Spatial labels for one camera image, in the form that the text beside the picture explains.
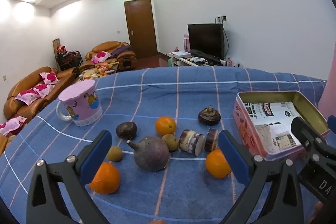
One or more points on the pink floral bag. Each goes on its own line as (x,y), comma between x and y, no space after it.
(230,61)

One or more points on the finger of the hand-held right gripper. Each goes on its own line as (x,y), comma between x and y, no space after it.
(300,129)
(332,123)

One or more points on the wall power outlet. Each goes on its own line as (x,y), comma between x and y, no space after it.
(221,18)

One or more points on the pink cartoon mug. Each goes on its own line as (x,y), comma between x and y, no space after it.
(81,103)

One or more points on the white flat device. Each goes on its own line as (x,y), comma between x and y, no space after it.
(181,54)

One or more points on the rolled woven mat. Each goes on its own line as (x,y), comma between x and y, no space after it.
(56,44)

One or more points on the pink floral cushion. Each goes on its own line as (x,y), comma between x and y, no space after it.
(49,78)
(101,56)
(11,125)
(26,96)
(43,88)

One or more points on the black television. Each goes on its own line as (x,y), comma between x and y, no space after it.
(206,39)

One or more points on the black rack with clothes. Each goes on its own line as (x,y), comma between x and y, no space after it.
(68,58)

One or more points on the dark brown water chestnut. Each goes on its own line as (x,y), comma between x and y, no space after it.
(209,116)
(126,130)

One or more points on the person's right hand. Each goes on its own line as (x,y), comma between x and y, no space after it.
(318,212)

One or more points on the printed paper sheet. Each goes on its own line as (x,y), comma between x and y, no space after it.
(273,121)

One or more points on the purple blanket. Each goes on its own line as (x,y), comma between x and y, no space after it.
(123,50)

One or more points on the brown leather sofa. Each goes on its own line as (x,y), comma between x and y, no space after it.
(23,113)

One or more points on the white television stand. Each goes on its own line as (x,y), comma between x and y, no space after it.
(183,61)

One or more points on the small brown kiwi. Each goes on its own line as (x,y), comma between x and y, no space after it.
(115,153)
(170,142)

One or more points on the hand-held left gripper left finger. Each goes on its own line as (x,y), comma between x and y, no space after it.
(97,155)

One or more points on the brown leather armchair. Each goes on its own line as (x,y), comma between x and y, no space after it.
(123,58)

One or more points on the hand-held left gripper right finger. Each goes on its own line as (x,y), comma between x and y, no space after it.
(233,158)

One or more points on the pink electric kettle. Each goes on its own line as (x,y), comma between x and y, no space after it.
(329,82)

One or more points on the pink tin box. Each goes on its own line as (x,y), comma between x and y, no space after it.
(246,132)

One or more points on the blue plaid bed sheet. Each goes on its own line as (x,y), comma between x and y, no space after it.
(170,92)

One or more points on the purple passion fruit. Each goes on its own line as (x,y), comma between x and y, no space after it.
(152,154)

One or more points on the brown wooden door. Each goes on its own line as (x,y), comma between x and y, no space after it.
(140,29)

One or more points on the orange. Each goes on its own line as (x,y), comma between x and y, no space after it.
(165,125)
(216,165)
(106,178)

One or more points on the pink tall box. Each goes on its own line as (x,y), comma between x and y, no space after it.
(185,43)

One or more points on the coffee table with food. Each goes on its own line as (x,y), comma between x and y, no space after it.
(101,70)

